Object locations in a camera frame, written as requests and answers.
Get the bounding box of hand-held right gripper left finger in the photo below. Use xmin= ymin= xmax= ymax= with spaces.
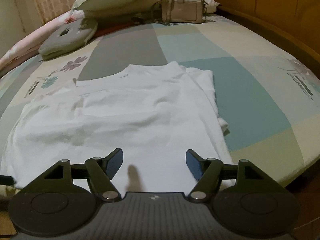
xmin=22 ymin=148 xmax=124 ymax=202

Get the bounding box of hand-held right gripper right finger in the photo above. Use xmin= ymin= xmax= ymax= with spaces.
xmin=185 ymin=149 xmax=285 ymax=202

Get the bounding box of white printed t-shirt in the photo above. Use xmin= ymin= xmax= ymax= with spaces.
xmin=0 ymin=61 xmax=237 ymax=193

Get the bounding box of grey cushion with hole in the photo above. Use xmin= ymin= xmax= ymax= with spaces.
xmin=38 ymin=18 xmax=99 ymax=61

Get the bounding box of orange cloth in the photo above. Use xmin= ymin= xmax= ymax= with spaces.
xmin=93 ymin=21 xmax=133 ymax=38

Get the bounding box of dark olive blanket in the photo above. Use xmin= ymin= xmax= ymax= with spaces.
xmin=97 ymin=15 xmax=162 ymax=27

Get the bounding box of pink handbag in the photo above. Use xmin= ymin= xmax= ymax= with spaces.
xmin=151 ymin=0 xmax=208 ymax=25

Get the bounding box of orange patterned curtain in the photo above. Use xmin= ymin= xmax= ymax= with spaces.
xmin=32 ymin=0 xmax=161 ymax=26

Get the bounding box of wooden headboard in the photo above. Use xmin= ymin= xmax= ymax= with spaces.
xmin=187 ymin=0 xmax=320 ymax=68

